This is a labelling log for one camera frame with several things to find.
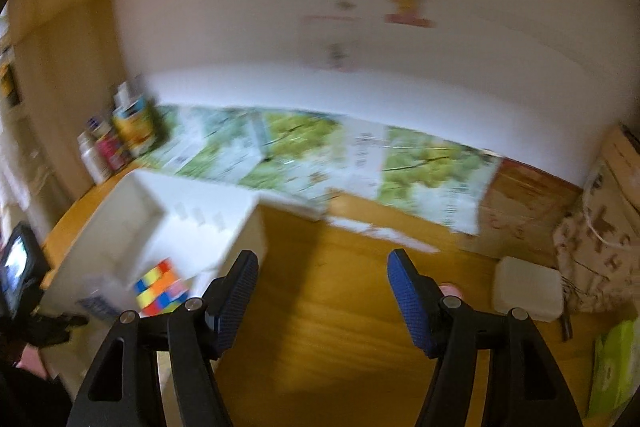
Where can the white square box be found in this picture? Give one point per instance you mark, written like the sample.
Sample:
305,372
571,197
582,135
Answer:
525,289

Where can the white plastic storage bin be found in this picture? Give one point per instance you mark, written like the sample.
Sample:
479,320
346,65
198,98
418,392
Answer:
130,232

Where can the red patterned can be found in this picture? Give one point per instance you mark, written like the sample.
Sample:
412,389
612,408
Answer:
112,152

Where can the green tissue pack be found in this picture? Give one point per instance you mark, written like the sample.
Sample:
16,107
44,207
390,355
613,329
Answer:
615,367

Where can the pink bordered paper note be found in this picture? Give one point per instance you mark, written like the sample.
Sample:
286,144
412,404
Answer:
332,42

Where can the beige letter print tote bag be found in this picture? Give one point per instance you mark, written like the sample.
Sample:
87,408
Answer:
600,232

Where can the grape print cardboard panels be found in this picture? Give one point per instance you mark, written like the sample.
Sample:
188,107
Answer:
300,142

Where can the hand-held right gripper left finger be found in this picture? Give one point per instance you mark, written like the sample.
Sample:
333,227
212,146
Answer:
237,292

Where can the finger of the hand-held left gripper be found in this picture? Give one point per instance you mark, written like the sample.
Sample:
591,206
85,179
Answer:
62,323

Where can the multicoloured puzzle cube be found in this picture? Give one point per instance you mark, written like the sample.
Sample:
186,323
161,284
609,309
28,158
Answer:
160,289

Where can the white spray bottle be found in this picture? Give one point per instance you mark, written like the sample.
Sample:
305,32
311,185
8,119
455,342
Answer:
95,162

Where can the short black stick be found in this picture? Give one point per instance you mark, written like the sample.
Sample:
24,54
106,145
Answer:
567,327

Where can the blue and white tube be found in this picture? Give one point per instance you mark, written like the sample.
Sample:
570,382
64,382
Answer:
97,124

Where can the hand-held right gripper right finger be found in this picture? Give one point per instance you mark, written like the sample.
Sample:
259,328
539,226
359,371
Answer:
410,297

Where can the wooden side panel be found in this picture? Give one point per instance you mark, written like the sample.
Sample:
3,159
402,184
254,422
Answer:
65,57

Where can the brown cardboard box with drawing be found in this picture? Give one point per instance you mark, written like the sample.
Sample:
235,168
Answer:
525,207

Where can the blue labelled packet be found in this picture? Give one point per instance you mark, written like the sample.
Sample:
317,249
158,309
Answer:
100,302

